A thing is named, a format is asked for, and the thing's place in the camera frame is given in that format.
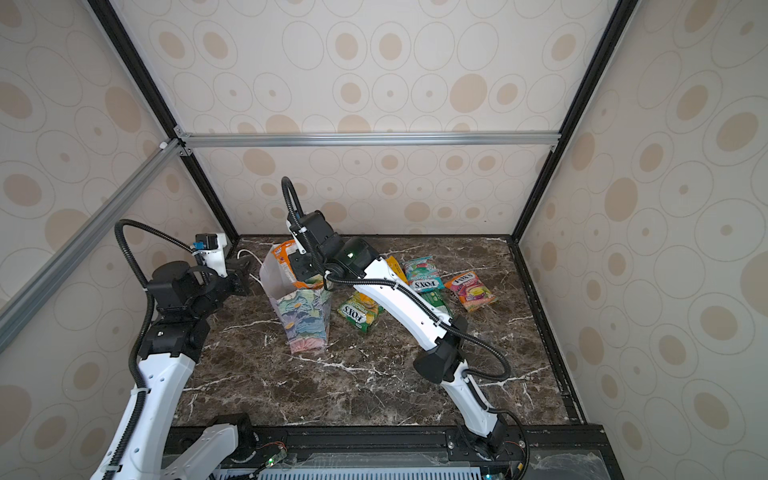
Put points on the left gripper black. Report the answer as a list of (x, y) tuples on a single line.
[(241, 274)]

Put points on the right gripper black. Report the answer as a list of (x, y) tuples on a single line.
[(297, 270)]

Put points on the orange snack bag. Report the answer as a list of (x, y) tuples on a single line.
[(281, 254)]

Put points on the floral white paper bag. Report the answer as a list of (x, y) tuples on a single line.
[(303, 313)]

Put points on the green Fox's candy bag small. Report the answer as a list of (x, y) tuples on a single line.
[(361, 311)]

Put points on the green snack bag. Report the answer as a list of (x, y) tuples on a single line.
[(435, 299)]

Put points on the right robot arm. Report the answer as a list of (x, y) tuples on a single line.
[(451, 357)]

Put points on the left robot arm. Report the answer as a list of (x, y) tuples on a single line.
[(180, 297)]

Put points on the yellow snack bag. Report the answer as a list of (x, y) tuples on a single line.
[(396, 268)]

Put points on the teal Fox's candy bag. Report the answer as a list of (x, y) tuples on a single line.
[(422, 275)]

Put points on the pink Fox's candy bag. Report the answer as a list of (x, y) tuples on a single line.
[(472, 293)]

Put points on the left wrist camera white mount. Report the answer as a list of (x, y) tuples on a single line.
[(209, 250)]

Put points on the horizontal aluminium rail back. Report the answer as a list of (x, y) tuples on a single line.
[(386, 139)]

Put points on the aluminium rail left side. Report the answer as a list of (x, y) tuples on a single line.
[(37, 291)]

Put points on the black frame post left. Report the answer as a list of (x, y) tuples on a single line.
[(107, 18)]

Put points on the black frame post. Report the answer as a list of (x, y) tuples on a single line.
[(107, 18), (609, 41)]

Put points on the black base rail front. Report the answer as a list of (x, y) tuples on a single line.
[(422, 452)]

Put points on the black frame post right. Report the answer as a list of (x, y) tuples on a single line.
[(609, 41)]

